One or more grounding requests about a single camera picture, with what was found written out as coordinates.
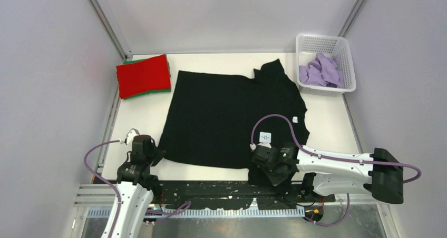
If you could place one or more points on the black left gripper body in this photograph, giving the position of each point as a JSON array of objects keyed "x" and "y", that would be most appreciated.
[{"x": 155, "y": 156}]

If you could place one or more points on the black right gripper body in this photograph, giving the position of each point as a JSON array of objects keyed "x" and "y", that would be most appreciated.
[{"x": 271, "y": 164}]

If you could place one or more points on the black t shirt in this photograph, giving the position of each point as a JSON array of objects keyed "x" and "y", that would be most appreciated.
[{"x": 213, "y": 118}]

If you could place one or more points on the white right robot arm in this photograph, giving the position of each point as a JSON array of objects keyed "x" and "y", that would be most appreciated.
[{"x": 378, "y": 174}]

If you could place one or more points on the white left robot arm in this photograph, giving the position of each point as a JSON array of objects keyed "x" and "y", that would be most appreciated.
[{"x": 135, "y": 188}]

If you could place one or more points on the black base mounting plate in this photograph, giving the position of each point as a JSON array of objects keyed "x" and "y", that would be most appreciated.
[{"x": 264, "y": 204}]

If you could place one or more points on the green folded t shirt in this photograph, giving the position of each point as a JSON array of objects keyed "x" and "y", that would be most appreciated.
[{"x": 164, "y": 88}]

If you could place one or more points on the red folded t shirt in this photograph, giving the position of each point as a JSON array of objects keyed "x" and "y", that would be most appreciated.
[{"x": 144, "y": 76}]

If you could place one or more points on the purple crumpled t shirt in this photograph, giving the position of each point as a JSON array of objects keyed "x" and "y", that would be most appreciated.
[{"x": 322, "y": 71}]

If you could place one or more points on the white plastic basket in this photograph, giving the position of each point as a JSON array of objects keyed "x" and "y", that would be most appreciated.
[{"x": 308, "y": 45}]

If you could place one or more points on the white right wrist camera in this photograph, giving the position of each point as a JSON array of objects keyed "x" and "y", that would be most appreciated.
[{"x": 261, "y": 144}]

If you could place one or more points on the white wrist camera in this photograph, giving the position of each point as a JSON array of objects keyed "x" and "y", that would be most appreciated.
[
  {"x": 128, "y": 139},
  {"x": 261, "y": 144}
]

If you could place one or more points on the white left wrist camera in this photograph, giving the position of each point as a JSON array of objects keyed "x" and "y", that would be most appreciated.
[{"x": 128, "y": 139}]

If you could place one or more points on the aluminium frame rail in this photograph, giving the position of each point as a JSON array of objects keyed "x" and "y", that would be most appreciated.
[{"x": 175, "y": 191}]

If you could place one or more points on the left aluminium corner post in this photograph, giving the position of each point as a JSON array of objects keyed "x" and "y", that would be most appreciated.
[{"x": 109, "y": 24}]

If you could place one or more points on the aluminium corner post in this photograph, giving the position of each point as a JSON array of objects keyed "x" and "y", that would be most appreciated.
[
  {"x": 109, "y": 24},
  {"x": 351, "y": 18}
]

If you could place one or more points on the right aluminium corner post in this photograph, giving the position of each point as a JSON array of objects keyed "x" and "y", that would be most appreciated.
[{"x": 351, "y": 18}]

